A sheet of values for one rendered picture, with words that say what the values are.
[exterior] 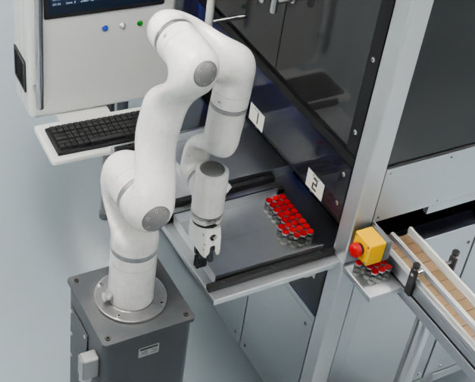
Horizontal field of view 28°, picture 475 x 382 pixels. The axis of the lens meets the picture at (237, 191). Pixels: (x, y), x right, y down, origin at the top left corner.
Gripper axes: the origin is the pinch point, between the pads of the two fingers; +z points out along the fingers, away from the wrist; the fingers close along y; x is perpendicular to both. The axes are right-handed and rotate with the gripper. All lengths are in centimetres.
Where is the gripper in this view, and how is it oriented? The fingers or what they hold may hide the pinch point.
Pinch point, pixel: (200, 260)
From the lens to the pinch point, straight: 254.3
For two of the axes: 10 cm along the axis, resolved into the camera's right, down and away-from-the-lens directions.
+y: -4.7, -6.1, 6.4
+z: -1.2, 7.6, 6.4
